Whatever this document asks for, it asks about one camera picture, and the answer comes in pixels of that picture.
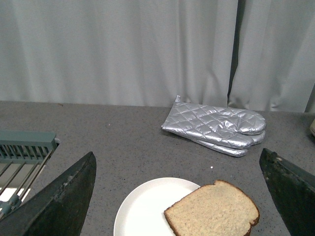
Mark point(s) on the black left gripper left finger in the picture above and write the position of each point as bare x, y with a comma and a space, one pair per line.
60, 208

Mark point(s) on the cream toaster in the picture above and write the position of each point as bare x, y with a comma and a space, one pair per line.
312, 128

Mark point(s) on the slice of brown bread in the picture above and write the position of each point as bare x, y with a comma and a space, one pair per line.
218, 209

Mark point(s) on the white curtain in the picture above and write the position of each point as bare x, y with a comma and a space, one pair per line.
276, 57
116, 52

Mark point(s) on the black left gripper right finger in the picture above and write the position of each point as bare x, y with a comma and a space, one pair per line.
293, 192

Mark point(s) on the upper silver oven mitt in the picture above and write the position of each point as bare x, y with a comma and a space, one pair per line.
218, 125

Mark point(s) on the white round plate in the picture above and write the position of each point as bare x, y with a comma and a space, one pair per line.
142, 211

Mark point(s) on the left white curtain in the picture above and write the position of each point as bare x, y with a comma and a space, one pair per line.
116, 52

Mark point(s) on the silver oven mitt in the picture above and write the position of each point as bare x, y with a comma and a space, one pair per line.
237, 151
218, 125

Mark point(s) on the lower silver oven mitt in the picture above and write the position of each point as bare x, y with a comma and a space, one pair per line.
237, 151

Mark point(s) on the right white curtain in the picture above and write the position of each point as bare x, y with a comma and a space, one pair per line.
276, 57

